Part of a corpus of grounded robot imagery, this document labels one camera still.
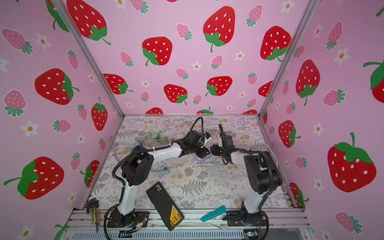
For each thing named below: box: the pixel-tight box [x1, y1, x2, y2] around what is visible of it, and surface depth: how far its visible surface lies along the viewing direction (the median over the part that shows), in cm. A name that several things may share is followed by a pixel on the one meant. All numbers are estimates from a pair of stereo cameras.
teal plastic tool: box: [201, 205, 227, 222], surface depth 78 cm
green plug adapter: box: [150, 131, 164, 142], surface depth 106 cm
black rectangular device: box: [146, 181, 184, 231], surface depth 78 cm
